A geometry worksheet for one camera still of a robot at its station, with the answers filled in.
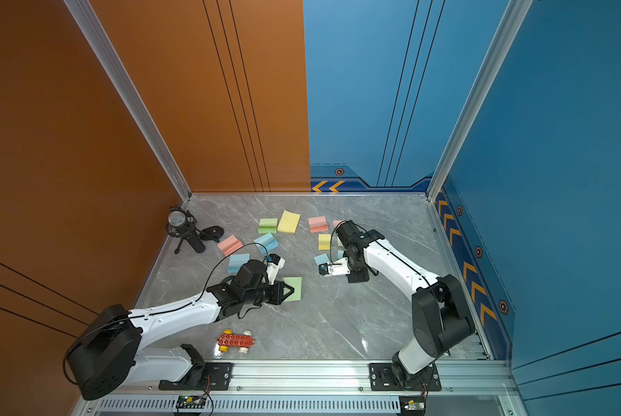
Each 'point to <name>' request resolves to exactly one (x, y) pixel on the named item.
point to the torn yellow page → (339, 242)
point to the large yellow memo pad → (289, 222)
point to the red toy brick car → (228, 339)
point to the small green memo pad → (268, 225)
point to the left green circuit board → (191, 401)
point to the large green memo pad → (295, 282)
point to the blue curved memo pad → (322, 259)
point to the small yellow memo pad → (324, 241)
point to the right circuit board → (413, 404)
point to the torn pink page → (336, 223)
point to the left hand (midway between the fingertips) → (295, 287)
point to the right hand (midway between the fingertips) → (354, 267)
